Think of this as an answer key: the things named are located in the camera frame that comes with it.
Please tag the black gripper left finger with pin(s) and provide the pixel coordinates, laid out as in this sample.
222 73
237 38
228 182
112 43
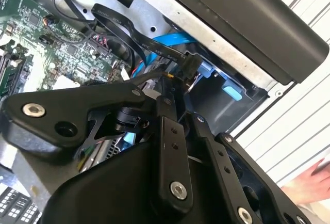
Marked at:
64 105

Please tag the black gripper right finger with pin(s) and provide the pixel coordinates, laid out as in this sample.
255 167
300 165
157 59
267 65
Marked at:
211 151

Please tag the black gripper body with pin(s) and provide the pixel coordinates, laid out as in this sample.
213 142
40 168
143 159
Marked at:
108 190

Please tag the person's hand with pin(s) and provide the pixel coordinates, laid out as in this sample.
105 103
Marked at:
312 185

